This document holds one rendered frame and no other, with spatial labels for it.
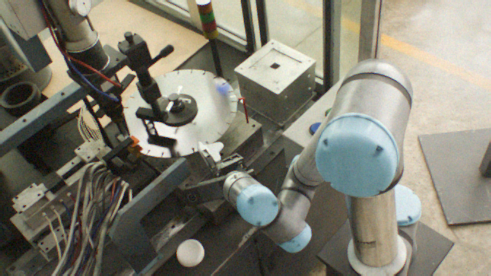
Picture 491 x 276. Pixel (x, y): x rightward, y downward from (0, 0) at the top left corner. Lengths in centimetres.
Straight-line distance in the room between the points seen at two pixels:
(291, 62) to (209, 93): 29
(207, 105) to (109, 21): 90
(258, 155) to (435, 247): 55
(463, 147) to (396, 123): 178
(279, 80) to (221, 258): 54
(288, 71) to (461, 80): 151
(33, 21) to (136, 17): 109
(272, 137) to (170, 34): 69
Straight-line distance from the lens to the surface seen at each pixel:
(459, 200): 231
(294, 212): 105
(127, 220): 117
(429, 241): 134
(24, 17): 106
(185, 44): 190
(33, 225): 146
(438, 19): 322
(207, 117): 132
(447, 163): 242
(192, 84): 143
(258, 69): 151
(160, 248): 135
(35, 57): 119
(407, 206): 111
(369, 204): 81
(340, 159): 70
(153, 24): 205
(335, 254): 129
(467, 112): 268
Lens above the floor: 190
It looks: 49 degrees down
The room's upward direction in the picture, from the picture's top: 11 degrees counter-clockwise
